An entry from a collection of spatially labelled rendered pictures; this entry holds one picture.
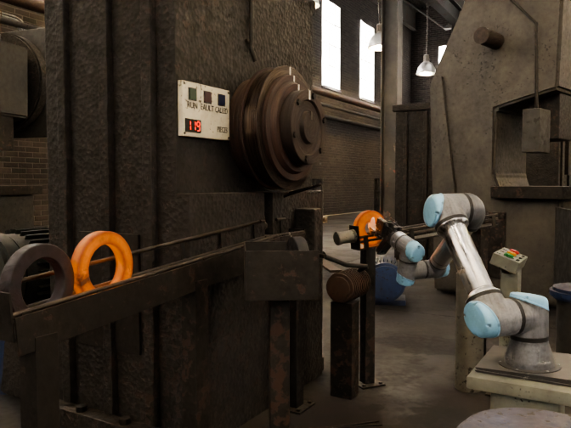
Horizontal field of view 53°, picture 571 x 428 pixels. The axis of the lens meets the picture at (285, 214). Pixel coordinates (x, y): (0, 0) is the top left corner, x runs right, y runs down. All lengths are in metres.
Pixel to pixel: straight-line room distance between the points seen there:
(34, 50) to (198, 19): 4.71
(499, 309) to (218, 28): 1.34
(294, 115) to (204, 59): 0.37
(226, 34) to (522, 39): 2.92
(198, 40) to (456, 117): 3.09
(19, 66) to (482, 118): 4.40
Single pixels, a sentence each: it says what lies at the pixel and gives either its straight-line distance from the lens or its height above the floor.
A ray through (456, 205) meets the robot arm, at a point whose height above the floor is 0.83.
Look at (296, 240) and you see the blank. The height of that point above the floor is 0.74.
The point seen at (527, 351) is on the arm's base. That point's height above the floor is 0.38.
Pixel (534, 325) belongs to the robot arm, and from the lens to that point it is 1.99.
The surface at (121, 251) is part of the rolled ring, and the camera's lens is 1.57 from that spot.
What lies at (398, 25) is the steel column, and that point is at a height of 3.82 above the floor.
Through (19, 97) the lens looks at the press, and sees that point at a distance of 6.41.
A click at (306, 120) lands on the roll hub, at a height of 1.14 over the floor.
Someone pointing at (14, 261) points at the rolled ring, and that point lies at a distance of 1.38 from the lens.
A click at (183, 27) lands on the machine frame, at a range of 2.01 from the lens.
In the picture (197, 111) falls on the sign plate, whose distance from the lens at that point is 1.99.
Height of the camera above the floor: 0.90
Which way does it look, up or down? 3 degrees down
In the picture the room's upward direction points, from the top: straight up
